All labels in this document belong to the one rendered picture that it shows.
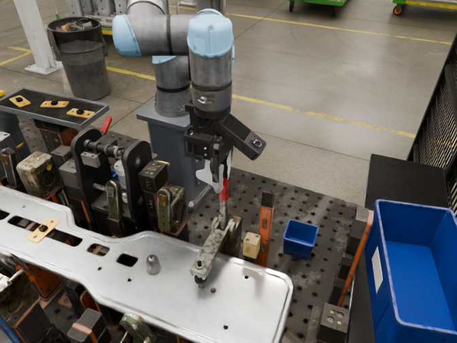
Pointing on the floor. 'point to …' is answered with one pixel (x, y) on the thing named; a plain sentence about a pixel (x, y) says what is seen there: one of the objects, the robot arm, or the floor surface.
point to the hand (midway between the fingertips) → (223, 185)
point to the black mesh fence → (448, 77)
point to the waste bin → (81, 55)
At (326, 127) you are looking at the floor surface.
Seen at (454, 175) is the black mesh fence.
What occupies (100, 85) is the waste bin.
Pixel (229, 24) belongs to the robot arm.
